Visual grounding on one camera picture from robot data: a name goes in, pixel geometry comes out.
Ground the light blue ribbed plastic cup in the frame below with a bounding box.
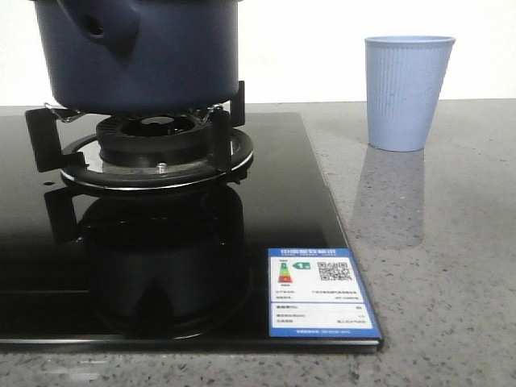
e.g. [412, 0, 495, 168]
[364, 35, 456, 152]

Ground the black pot support grate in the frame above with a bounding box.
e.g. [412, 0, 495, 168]
[25, 81, 253, 192]

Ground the black round gas burner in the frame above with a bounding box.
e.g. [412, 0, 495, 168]
[96, 115, 212, 167]

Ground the blue energy label sticker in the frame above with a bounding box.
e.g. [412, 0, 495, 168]
[268, 248, 381, 340]

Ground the black glass gas stove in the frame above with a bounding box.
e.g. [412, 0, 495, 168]
[1, 112, 384, 353]

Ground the dark blue cooking pot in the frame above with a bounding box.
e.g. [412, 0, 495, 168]
[34, 1, 239, 114]

